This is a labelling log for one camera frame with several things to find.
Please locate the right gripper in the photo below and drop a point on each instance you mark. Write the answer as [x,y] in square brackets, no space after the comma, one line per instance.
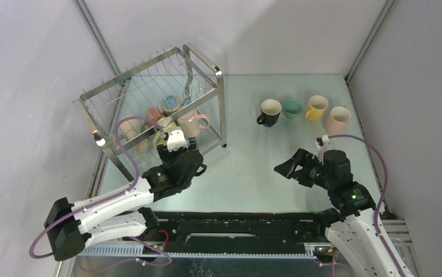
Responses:
[301,157]

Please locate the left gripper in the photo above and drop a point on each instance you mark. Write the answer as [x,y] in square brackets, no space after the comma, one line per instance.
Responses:
[166,156]

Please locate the pink faceted mug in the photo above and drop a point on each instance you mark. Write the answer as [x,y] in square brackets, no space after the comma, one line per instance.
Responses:
[337,120]

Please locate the mint green mug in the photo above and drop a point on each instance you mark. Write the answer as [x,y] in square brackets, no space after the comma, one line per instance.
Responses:
[291,108]

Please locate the yellow mug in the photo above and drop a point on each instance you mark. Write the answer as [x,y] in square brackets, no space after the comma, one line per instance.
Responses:
[316,108]

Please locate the black mug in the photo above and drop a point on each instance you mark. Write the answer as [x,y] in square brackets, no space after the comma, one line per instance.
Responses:
[270,112]

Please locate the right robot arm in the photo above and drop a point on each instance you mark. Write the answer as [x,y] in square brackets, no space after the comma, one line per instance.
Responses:
[353,224]

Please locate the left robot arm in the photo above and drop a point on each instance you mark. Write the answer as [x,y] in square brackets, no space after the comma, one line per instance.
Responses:
[122,212]

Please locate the steel two-tier dish rack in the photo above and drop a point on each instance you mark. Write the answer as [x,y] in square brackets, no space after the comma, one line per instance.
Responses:
[183,71]

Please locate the large pink mug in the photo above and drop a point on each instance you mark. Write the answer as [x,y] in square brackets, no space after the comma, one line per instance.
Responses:
[193,122]

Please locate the yellow-green mug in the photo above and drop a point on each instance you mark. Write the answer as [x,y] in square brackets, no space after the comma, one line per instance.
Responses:
[166,123]

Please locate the orange-red cup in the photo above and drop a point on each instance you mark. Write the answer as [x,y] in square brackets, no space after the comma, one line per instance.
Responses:
[154,114]

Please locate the blue-rimmed cup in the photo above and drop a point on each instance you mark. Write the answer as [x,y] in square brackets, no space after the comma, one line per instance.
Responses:
[172,103]

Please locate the cream decorated mug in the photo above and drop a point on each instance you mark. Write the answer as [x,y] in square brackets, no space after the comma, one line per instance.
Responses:
[131,128]

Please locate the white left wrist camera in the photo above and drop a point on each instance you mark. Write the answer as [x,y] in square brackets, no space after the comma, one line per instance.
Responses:
[176,140]

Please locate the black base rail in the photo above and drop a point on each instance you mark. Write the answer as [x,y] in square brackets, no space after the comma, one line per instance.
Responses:
[240,233]

